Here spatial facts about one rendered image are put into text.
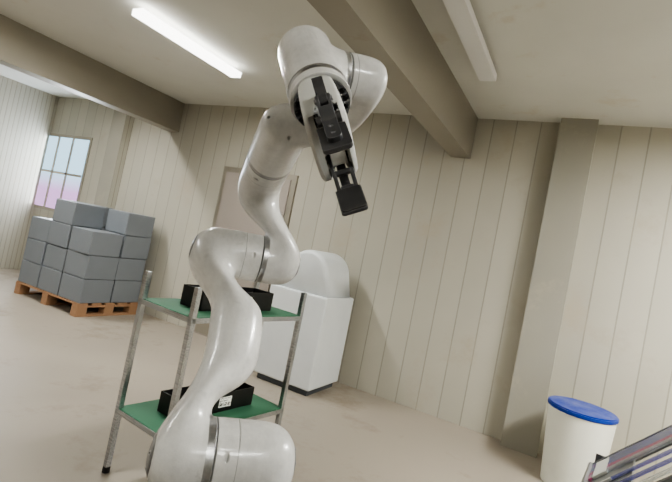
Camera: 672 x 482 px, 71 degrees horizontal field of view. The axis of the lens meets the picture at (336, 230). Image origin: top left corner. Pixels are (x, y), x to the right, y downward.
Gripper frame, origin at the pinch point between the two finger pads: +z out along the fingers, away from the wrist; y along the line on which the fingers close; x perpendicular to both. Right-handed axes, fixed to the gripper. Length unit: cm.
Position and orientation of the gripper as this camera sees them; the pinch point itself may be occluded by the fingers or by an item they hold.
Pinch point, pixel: (345, 176)
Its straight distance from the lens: 52.3
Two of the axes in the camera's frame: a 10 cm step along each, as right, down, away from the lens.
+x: 9.6, -2.9, -0.3
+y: -2.1, -6.5, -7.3
